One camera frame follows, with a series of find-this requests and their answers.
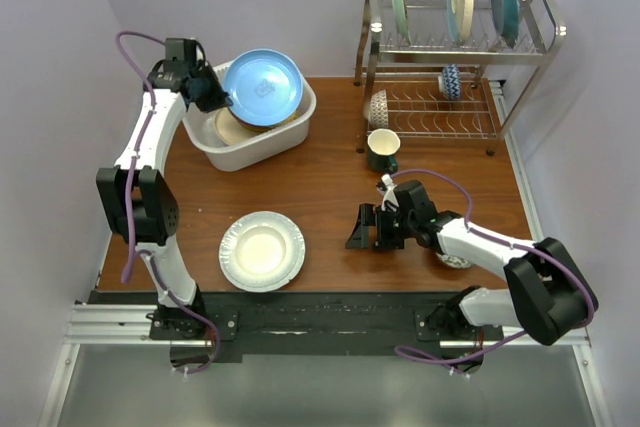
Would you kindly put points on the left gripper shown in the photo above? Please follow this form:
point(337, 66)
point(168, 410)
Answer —
point(220, 98)

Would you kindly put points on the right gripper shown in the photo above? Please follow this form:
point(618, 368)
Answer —
point(370, 215)

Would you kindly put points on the beige plate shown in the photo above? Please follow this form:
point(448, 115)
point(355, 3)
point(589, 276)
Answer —
point(229, 129)

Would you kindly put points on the blue rimmed yellow plate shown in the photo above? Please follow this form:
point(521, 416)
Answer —
point(265, 87)

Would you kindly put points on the white scalloped plate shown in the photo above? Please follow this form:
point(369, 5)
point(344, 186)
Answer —
point(262, 252)

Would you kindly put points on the yellow woven plate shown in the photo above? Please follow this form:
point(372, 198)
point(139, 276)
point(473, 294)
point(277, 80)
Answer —
point(260, 129)

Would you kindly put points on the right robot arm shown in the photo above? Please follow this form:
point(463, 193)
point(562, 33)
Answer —
point(545, 296)

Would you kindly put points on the white plastic bin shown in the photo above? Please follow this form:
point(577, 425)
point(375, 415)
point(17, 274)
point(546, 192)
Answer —
point(201, 131)

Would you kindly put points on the black white floral bowl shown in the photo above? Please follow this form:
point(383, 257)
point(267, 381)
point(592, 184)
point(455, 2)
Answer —
point(454, 262)

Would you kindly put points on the dark green mug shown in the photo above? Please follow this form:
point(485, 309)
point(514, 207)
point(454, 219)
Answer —
point(382, 148)

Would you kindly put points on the patterned bowl in rack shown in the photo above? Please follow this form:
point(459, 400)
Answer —
point(378, 116)

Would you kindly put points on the blue zigzag cup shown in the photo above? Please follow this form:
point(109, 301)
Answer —
point(449, 82)

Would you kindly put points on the steel dish rack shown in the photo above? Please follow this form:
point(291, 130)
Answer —
point(496, 80)

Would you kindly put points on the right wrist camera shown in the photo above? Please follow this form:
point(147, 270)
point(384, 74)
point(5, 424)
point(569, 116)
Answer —
point(386, 188)

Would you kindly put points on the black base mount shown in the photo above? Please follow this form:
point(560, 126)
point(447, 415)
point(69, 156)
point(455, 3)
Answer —
point(228, 326)

